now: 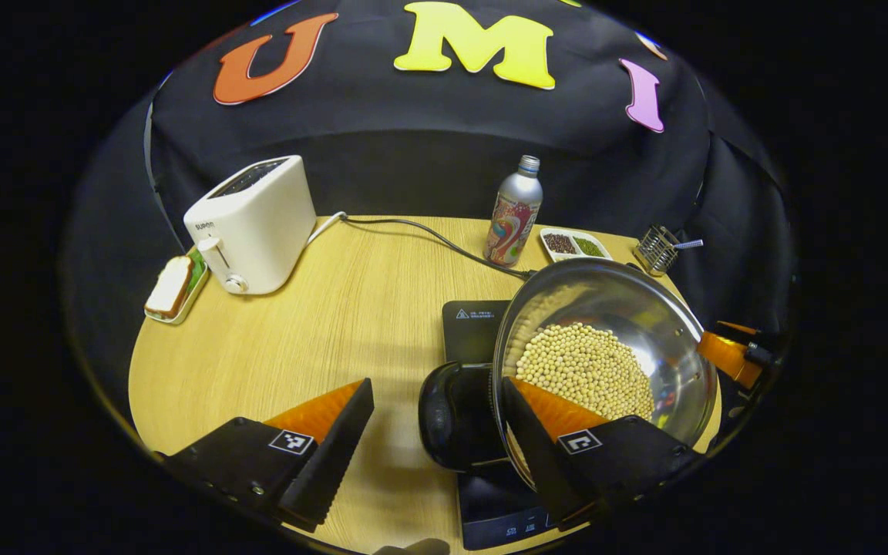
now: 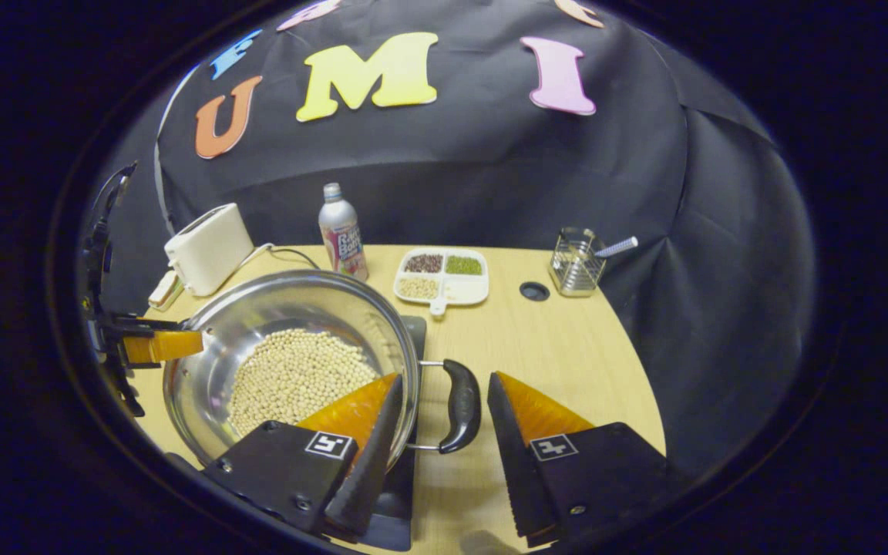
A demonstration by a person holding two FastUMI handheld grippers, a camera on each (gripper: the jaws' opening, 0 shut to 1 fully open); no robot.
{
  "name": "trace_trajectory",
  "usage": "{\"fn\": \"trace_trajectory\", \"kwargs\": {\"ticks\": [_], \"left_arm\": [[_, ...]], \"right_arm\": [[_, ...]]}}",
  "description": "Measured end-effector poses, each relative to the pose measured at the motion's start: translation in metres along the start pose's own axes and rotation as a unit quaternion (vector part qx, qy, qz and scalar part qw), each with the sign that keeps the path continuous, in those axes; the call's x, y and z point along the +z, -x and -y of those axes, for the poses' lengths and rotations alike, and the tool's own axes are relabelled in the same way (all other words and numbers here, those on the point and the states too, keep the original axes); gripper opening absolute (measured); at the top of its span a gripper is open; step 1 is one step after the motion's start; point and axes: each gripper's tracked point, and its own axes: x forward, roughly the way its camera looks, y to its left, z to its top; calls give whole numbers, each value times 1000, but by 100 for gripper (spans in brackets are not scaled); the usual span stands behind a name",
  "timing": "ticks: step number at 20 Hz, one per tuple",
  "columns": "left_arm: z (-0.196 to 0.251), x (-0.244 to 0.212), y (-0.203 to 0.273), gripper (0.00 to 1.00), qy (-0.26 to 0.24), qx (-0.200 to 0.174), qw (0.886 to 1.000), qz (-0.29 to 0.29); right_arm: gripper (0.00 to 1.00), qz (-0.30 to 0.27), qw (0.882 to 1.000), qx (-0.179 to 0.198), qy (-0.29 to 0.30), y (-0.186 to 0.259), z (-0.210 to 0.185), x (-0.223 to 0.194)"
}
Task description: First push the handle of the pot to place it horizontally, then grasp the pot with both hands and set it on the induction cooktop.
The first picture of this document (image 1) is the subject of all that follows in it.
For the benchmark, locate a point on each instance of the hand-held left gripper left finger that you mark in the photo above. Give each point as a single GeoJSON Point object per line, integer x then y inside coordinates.
{"type": "Point", "coordinates": [336, 455]}

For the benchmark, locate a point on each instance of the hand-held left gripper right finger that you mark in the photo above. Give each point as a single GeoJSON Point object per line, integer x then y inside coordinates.
{"type": "Point", "coordinates": [536, 462]}

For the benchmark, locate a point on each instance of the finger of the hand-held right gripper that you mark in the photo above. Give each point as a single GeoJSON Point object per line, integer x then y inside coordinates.
{"type": "Point", "coordinates": [737, 327]}
{"type": "Point", "coordinates": [729, 358]}

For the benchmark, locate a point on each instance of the pile of soybeans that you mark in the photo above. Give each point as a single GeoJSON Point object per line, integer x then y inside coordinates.
{"type": "Point", "coordinates": [583, 362]}

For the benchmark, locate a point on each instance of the black induction cooktop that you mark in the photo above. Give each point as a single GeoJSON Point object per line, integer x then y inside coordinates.
{"type": "Point", "coordinates": [471, 331]}

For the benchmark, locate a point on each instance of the white divided bean tray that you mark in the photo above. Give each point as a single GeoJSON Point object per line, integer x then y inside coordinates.
{"type": "Point", "coordinates": [567, 243]}

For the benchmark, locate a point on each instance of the toast bread slice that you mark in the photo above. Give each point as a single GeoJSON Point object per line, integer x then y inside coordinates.
{"type": "Point", "coordinates": [169, 287]}

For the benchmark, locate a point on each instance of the white toaster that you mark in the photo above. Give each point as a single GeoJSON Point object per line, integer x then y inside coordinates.
{"type": "Point", "coordinates": [259, 223]}

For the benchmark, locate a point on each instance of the silver patterned drink bottle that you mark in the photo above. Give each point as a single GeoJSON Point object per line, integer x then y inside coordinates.
{"type": "Point", "coordinates": [513, 216]}

